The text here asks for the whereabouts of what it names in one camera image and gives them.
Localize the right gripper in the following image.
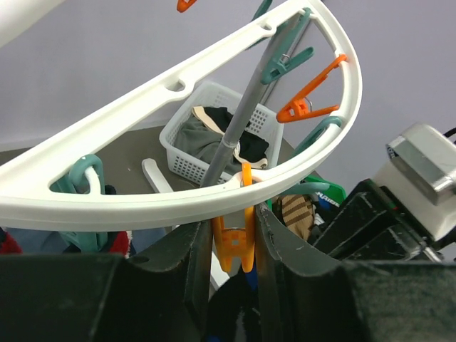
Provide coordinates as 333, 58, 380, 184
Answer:
313, 180, 428, 261

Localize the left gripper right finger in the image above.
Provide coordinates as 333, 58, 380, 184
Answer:
255, 204, 360, 341

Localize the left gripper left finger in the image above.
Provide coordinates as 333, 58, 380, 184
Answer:
125, 221, 212, 341

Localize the santa sock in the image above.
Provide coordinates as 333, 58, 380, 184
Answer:
103, 231, 131, 257
0, 228, 22, 254

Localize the white round clip hanger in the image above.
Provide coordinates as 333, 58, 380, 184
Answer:
1, 1, 362, 232

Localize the pile of socks in bin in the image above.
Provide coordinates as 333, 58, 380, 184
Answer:
271, 192, 341, 244

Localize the white metal drying rack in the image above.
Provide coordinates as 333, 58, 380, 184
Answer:
141, 17, 314, 289

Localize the orange clothespin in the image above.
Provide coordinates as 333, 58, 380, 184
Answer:
212, 162, 257, 274

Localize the teal clothespin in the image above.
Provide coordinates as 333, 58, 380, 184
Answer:
50, 154, 108, 252

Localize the blue cloth on floor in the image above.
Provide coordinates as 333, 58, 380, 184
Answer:
7, 228, 68, 254

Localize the black cloth in basket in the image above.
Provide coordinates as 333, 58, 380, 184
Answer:
204, 107, 269, 164

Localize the grey cloth in basket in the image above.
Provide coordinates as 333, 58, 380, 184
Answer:
174, 116, 222, 165

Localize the white plastic laundry basket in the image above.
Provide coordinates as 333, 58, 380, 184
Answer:
159, 81, 284, 184

